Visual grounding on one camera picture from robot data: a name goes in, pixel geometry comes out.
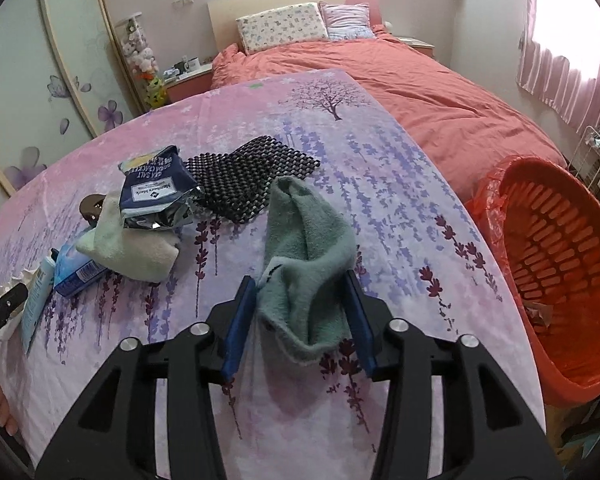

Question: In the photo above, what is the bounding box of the light blue tube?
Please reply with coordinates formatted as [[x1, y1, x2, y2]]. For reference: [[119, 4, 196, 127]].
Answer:
[[20, 248, 58, 354]]

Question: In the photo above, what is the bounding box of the pink left nightstand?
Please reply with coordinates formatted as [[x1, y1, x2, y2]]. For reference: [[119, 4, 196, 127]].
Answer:
[[166, 63, 213, 103]]

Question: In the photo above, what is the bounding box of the blue tissue pack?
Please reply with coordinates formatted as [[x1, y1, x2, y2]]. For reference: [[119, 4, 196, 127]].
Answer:
[[54, 242, 107, 298]]

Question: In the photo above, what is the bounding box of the pink window curtain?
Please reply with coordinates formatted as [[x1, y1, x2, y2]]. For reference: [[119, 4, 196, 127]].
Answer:
[[517, 0, 600, 133]]

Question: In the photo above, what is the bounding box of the white mug on nightstand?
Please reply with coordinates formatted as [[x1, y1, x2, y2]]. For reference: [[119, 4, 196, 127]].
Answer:
[[183, 56, 200, 73]]

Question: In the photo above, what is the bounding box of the pink nightstand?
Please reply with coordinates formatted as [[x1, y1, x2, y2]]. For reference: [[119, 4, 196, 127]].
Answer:
[[396, 36, 434, 58], [166, 63, 213, 103]]

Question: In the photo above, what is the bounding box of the grey green fuzzy sock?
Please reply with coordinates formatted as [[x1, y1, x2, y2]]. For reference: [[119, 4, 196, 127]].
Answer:
[[257, 177, 356, 364]]

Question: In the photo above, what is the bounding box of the coral pink bed duvet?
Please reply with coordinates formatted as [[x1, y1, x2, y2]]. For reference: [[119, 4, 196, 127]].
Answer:
[[212, 32, 566, 200]]

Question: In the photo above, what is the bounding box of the white floral pillow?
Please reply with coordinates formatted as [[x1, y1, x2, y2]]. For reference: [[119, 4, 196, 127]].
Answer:
[[235, 2, 328, 55]]

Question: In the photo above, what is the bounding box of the brown shoe insole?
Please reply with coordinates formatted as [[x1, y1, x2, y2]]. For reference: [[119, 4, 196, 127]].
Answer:
[[79, 194, 105, 228]]

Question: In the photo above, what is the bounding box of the orange plastic laundry basket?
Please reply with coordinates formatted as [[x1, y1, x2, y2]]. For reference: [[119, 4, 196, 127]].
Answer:
[[466, 156, 600, 408]]

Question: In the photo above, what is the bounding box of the pink floral tablecloth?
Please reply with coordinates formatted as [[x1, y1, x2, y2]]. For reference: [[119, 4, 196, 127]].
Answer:
[[0, 75, 544, 479]]

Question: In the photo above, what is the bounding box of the sliding wardrobe with flowers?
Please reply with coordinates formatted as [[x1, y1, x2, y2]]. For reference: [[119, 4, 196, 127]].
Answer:
[[0, 0, 140, 208]]

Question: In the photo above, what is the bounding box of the beige and pink headboard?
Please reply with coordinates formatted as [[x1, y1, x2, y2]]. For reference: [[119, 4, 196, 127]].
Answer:
[[206, 0, 384, 53]]

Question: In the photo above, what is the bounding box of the trash pile in basket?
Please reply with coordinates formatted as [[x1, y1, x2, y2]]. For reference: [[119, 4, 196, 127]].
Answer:
[[522, 300, 553, 334]]

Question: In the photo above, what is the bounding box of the white wire rack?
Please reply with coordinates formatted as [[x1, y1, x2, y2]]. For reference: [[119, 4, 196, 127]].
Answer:
[[570, 126, 600, 194]]

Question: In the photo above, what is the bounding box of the pink right nightstand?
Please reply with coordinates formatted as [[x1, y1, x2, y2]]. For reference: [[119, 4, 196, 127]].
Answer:
[[396, 36, 434, 58]]

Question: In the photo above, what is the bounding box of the pink striped pillow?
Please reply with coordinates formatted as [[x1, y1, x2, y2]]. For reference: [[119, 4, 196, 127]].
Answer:
[[318, 1, 375, 41]]

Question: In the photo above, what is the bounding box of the black dotted mesh mat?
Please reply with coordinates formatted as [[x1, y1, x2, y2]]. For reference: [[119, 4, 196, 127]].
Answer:
[[185, 136, 320, 224]]

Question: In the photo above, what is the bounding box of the hanging plush toy stack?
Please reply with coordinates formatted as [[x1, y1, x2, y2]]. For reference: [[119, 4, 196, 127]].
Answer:
[[116, 12, 166, 110]]

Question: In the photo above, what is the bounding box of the blue foil snack bag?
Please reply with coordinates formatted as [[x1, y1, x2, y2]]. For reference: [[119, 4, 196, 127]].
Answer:
[[119, 145, 204, 231]]

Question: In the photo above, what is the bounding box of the light green white towel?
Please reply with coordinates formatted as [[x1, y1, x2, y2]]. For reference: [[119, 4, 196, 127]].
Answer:
[[76, 193, 180, 283]]

